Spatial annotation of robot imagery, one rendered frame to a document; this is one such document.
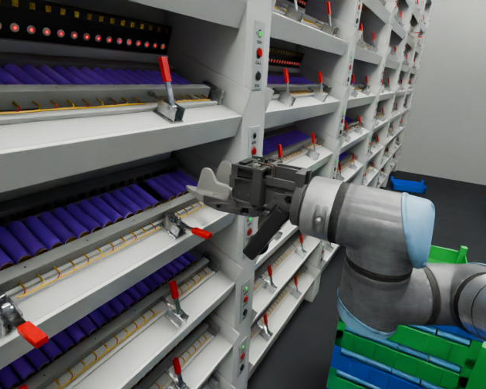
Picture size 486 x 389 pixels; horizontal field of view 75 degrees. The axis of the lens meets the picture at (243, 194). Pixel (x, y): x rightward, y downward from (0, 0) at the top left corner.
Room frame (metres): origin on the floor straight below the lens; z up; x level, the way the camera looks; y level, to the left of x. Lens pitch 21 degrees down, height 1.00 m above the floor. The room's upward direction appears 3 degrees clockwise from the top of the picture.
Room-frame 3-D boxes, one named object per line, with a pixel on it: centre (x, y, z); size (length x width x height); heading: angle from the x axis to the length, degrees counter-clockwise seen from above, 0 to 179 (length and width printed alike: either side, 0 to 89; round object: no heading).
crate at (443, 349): (0.70, -0.45, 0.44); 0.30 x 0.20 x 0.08; 63
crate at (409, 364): (0.70, -0.45, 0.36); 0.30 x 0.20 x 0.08; 63
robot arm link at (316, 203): (0.44, -0.11, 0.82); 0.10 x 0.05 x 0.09; 152
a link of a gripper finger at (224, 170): (0.55, 0.04, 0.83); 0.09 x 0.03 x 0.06; 54
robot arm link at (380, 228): (0.40, -0.19, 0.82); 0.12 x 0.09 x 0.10; 62
